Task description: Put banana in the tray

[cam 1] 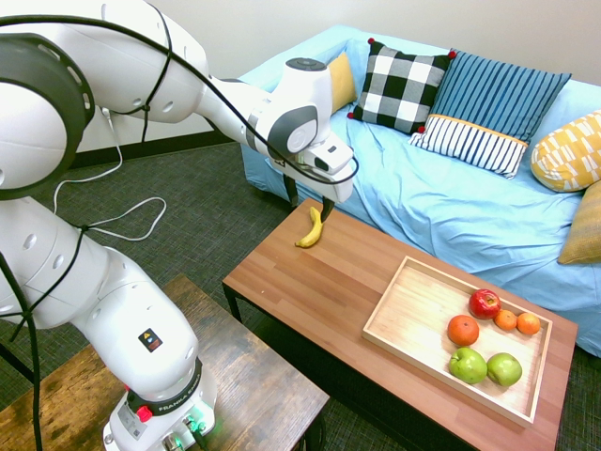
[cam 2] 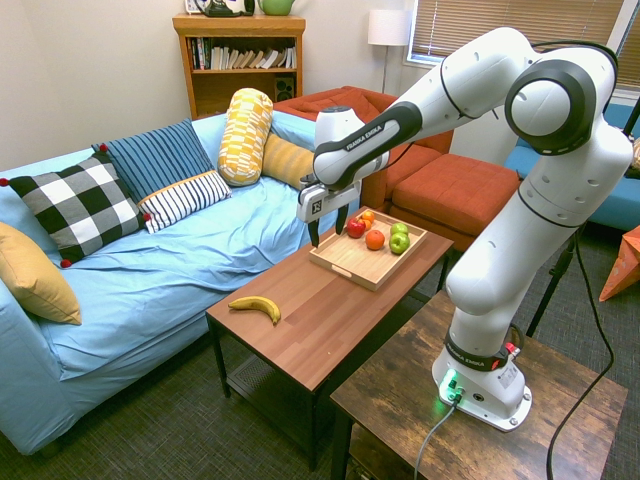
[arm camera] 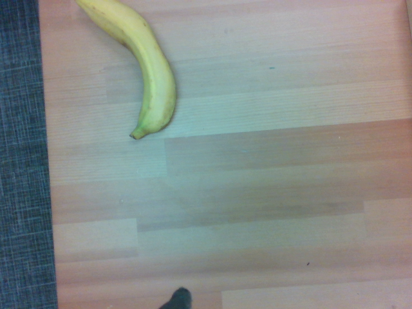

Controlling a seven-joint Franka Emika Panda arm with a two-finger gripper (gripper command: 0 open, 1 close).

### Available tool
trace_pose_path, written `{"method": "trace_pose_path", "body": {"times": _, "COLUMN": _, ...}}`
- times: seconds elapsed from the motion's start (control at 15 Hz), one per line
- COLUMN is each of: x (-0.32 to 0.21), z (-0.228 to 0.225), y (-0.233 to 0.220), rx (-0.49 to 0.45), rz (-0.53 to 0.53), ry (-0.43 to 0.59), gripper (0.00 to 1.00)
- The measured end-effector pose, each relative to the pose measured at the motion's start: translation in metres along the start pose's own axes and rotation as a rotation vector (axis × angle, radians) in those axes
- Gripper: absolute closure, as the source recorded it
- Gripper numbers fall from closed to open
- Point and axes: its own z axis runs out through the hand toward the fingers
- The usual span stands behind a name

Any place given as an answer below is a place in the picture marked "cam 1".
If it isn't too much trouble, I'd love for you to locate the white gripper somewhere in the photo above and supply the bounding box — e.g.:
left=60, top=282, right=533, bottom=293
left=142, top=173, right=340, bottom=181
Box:
left=275, top=158, right=355, bottom=223

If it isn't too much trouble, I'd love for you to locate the yellow banana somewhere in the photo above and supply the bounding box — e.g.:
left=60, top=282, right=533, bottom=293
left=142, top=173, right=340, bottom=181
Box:
left=294, top=206, right=325, bottom=249

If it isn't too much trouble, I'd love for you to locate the light wooden tray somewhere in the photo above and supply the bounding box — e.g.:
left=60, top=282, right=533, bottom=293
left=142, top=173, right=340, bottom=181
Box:
left=361, top=256, right=554, bottom=429

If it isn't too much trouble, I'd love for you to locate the reddish wooden coffee table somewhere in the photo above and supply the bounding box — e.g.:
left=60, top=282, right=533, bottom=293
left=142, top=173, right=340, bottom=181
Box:
left=222, top=196, right=579, bottom=451

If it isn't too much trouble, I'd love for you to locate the plain yellow pillow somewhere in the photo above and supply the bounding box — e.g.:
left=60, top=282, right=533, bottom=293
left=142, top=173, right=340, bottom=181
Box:
left=327, top=51, right=359, bottom=114

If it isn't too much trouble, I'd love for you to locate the sofa with light blue cover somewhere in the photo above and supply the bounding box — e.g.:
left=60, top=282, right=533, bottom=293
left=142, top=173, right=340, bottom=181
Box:
left=238, top=23, right=601, bottom=358

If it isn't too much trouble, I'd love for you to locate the black white checkered pillow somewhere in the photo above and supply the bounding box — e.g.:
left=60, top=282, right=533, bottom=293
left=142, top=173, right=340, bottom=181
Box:
left=347, top=37, right=457, bottom=136

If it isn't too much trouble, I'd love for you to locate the white navy striped pillow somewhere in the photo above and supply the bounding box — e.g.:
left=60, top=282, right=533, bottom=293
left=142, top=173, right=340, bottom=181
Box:
left=407, top=114, right=530, bottom=180

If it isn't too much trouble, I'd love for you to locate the dark rustic wooden stand table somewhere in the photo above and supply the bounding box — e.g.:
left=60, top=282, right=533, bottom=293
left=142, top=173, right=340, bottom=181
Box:
left=0, top=274, right=331, bottom=451

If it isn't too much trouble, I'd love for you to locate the large orange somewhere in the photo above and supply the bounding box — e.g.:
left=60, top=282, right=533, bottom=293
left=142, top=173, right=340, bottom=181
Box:
left=446, top=314, right=481, bottom=348

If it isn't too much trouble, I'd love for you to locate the red apple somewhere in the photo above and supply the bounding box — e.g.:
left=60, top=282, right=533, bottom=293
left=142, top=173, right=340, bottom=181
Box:
left=468, top=288, right=502, bottom=320

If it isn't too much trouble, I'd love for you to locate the blue striped pillow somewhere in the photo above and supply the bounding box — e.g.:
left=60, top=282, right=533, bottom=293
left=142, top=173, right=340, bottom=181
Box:
left=429, top=49, right=573, bottom=145

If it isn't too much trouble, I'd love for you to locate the green apple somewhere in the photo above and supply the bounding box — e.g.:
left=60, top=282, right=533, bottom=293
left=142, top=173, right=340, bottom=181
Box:
left=485, top=351, right=523, bottom=388
left=448, top=346, right=488, bottom=385

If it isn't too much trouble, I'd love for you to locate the small tangerine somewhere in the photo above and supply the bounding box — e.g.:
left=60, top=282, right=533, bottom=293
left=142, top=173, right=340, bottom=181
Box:
left=516, top=311, right=542, bottom=335
left=493, top=308, right=518, bottom=332

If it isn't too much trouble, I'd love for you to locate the yellow white patterned pillow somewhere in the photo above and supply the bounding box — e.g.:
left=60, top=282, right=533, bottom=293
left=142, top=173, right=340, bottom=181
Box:
left=530, top=110, right=601, bottom=194

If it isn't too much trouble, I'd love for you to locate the mustard woven pillow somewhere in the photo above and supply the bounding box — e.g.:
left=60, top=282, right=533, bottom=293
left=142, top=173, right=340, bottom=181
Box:
left=557, top=180, right=601, bottom=267

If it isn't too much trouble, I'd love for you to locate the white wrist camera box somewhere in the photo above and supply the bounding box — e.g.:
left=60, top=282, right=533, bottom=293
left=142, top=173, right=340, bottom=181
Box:
left=304, top=143, right=354, bottom=182

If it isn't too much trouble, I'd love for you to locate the dark wall baseboard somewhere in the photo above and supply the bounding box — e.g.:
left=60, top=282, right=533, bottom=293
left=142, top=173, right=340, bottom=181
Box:
left=72, top=129, right=245, bottom=171

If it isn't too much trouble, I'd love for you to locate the white floor cable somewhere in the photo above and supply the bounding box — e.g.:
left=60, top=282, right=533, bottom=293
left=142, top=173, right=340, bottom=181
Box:
left=52, top=106, right=168, bottom=242

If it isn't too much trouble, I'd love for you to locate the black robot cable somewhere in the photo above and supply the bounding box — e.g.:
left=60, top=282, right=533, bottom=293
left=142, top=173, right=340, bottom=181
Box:
left=0, top=0, right=361, bottom=451

